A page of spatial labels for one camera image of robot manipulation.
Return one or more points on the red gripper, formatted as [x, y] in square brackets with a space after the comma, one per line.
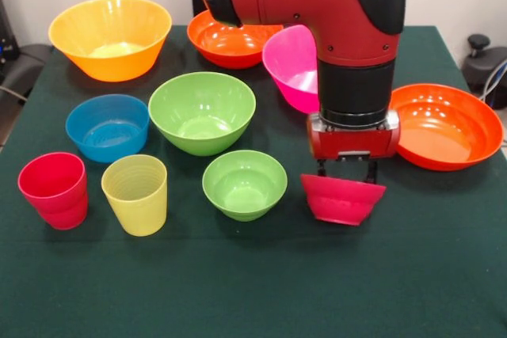
[352, 142]

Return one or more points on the small red bowl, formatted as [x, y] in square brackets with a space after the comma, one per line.
[340, 203]

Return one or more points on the small green bowl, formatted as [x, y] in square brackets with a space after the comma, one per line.
[243, 195]

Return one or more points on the large pink bowl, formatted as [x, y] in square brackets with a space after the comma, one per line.
[293, 84]

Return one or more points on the orange shallow bowl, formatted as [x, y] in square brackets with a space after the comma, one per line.
[443, 136]
[226, 47]

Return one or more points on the dark green tablecloth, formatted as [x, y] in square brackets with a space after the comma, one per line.
[277, 294]

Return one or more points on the large green bowl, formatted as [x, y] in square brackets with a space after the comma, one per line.
[200, 124]

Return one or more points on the black round base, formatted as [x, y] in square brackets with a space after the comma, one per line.
[481, 71]

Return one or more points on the black knob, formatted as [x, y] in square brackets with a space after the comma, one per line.
[478, 43]

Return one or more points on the yellow cup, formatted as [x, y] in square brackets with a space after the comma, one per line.
[136, 203]

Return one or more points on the blue bowl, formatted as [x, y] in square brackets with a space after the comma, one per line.
[107, 140]

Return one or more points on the large yellow-orange bowl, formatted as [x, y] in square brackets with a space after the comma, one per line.
[111, 65]

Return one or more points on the red cup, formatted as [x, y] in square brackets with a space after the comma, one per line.
[65, 219]
[51, 179]

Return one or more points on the dark grey seat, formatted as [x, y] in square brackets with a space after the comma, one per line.
[24, 69]

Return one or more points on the black equipment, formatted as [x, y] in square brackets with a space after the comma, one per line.
[7, 37]

